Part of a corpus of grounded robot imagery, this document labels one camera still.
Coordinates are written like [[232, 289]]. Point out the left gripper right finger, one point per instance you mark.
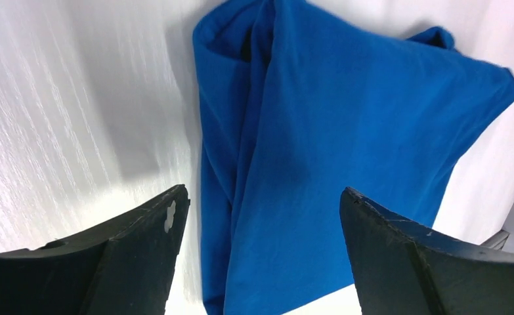
[[402, 267]]

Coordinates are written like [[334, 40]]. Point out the blue printed t shirt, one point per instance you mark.
[[296, 104]]

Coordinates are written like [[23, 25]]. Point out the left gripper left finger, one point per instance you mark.
[[124, 265]]

